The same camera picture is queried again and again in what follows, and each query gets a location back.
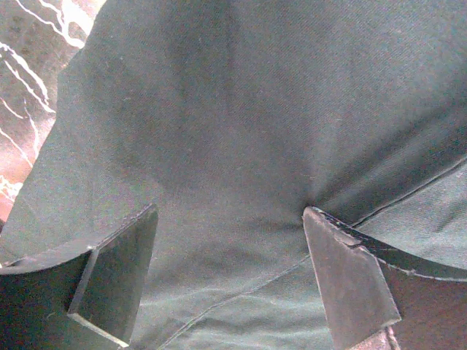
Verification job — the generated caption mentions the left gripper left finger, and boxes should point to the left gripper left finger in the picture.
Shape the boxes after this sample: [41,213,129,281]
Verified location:
[1,204,158,349]

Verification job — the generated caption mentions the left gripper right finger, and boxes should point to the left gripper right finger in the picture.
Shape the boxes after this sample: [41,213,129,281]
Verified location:
[302,207,466,349]

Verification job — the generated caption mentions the black t-shirt with daisy print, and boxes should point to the black t-shirt with daisy print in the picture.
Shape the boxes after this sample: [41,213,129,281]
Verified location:
[3,1,466,349]

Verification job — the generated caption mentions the black marbled table mat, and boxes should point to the black marbled table mat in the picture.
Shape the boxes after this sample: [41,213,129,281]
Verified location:
[1,0,104,221]

